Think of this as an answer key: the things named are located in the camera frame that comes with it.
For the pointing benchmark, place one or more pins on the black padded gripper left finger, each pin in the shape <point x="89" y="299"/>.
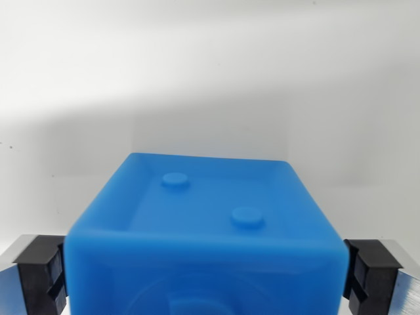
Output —
<point x="33" y="279"/>

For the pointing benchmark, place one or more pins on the black padded gripper right finger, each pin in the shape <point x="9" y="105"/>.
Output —
<point x="377" y="279"/>

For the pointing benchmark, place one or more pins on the blue soft toy cube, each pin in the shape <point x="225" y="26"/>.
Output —
<point x="203" y="249"/>

